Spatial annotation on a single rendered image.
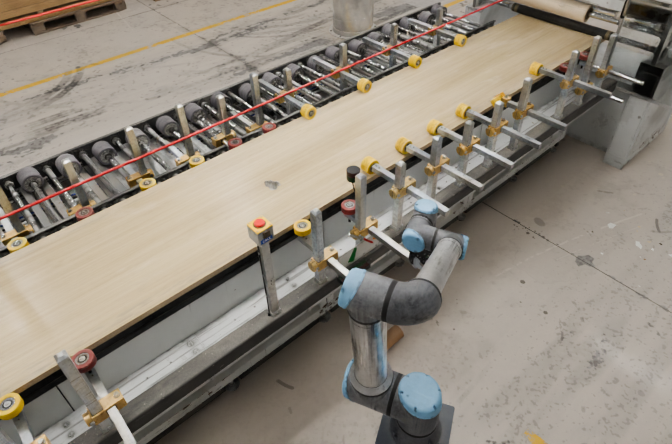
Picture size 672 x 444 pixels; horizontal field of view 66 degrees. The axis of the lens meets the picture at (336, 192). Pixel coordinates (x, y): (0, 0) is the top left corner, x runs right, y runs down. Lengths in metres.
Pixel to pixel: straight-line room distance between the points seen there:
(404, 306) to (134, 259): 1.35
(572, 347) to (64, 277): 2.57
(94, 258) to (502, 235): 2.53
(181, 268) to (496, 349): 1.76
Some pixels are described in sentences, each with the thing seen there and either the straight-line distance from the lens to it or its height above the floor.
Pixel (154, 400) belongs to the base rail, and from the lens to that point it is 2.18.
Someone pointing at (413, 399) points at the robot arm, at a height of 0.87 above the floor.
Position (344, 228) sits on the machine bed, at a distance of 2.65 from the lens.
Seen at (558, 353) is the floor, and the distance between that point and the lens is 3.19.
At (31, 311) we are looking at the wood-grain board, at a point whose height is 0.90.
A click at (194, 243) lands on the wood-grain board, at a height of 0.90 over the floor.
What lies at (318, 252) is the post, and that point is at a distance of 2.21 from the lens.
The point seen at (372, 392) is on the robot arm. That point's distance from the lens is 1.87.
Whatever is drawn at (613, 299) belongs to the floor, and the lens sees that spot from 3.55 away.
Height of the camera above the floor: 2.52
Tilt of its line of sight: 40 degrees down
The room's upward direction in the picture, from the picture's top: 2 degrees counter-clockwise
